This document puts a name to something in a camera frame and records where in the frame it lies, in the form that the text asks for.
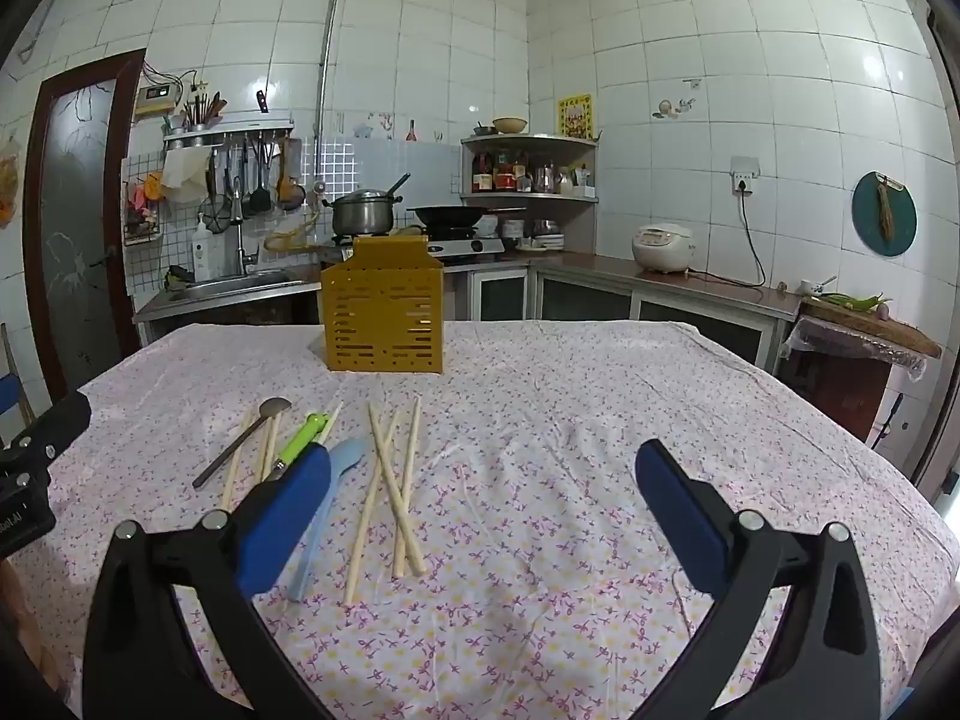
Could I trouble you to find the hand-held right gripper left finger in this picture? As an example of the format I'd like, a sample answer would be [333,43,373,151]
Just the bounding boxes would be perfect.
[82,448,335,720]

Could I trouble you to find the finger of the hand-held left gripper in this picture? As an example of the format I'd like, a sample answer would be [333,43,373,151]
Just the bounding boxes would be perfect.
[15,391,92,460]

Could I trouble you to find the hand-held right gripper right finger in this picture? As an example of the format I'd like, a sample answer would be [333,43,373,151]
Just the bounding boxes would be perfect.
[635,439,880,720]

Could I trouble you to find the green frog handle fork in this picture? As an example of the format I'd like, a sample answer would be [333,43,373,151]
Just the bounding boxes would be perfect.
[271,411,332,482]

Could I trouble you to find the light blue plastic spoon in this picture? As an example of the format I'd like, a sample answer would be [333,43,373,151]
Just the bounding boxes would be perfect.
[287,437,370,602]

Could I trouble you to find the metal spoon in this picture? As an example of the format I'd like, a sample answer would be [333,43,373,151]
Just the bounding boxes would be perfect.
[193,397,292,490]

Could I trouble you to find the yellow slotted utensil holder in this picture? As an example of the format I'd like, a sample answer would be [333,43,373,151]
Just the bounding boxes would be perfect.
[321,235,446,375]

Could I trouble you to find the metal canister with utensils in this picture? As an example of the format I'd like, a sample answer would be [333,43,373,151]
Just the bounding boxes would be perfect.
[183,90,227,130]

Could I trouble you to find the wooden stick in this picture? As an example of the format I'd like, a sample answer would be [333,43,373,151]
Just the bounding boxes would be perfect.
[0,322,35,429]

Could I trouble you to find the pink floral tablecloth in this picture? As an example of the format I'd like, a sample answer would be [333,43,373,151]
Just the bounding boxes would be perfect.
[0,319,960,720]

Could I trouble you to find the dark wooden glass door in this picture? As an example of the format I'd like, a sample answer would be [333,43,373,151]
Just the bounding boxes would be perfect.
[22,49,147,398]

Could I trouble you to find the plastic covered side table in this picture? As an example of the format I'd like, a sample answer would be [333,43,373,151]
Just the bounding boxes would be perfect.
[778,315,928,445]

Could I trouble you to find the white soap pump bottle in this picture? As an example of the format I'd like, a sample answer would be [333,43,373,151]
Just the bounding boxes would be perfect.
[190,213,213,283]

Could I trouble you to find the stainless steel sink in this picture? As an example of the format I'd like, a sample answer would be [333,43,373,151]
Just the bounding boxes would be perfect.
[168,270,320,305]

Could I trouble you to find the glass door base cabinet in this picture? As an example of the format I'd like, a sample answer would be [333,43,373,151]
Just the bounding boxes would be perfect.
[442,264,785,377]

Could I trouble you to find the metal faucet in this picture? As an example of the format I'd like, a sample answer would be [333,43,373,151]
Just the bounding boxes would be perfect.
[228,180,260,278]

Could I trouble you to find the brown kitchen countertop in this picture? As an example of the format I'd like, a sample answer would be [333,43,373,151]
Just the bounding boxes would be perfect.
[135,247,804,324]

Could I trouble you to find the white hanging cloth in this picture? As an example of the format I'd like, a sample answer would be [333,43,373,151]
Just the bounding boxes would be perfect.
[161,149,213,204]

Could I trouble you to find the white rice cooker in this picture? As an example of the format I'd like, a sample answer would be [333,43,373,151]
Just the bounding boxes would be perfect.
[631,223,693,275]

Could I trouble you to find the wooden chopping board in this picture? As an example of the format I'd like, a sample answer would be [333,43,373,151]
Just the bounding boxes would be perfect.
[798,298,943,360]

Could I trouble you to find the green vegetables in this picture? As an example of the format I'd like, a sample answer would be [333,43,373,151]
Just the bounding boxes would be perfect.
[820,290,891,313]

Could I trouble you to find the black hanging spatula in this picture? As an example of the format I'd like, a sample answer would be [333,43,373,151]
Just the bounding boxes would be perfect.
[250,138,273,213]

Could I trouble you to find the stainless steel pot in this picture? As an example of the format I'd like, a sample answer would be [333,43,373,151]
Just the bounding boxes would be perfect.
[322,173,413,238]

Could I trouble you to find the stack of white bowls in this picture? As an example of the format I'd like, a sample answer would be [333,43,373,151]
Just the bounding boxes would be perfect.
[500,217,565,251]

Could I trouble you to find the wooden hanging ladle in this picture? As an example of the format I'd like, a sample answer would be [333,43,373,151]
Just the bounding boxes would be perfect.
[275,136,308,212]

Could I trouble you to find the silver gas stove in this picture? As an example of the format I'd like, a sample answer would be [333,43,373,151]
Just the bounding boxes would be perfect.
[333,232,506,264]

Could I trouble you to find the black wok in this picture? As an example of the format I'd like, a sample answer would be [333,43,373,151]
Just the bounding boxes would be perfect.
[406,204,527,230]

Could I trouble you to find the green round cutting board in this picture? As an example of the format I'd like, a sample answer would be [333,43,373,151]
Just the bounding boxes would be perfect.
[850,169,918,258]

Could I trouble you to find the brown hanging brush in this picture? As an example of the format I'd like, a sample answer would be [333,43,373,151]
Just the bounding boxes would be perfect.
[877,173,899,243]

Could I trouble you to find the row of condiment bottles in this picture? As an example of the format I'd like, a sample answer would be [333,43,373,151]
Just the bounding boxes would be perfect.
[470,150,595,195]

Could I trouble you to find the grey corner shelf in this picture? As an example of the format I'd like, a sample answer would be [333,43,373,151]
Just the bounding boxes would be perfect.
[459,133,602,204]

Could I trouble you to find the wire grid wall rack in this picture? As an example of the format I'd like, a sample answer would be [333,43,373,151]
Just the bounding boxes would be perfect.
[121,156,165,248]

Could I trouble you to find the orange wall decoration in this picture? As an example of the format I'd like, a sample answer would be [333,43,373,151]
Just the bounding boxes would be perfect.
[0,150,20,230]

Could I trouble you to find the yellow hose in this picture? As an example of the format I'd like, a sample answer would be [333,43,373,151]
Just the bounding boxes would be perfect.
[262,209,325,253]

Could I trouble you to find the black power cable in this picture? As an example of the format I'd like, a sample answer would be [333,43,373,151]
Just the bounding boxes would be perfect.
[738,191,767,288]

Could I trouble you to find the metal wall rack shelf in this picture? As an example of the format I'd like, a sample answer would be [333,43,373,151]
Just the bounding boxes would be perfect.
[161,118,296,152]

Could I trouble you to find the beige wall control box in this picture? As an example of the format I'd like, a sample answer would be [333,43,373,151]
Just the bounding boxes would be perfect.
[135,82,185,118]

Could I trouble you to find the yellow wall picture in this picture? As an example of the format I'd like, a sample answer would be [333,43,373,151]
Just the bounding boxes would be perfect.
[556,93,594,140]

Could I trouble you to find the metal wall pipe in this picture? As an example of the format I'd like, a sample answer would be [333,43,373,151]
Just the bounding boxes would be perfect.
[317,0,354,197]

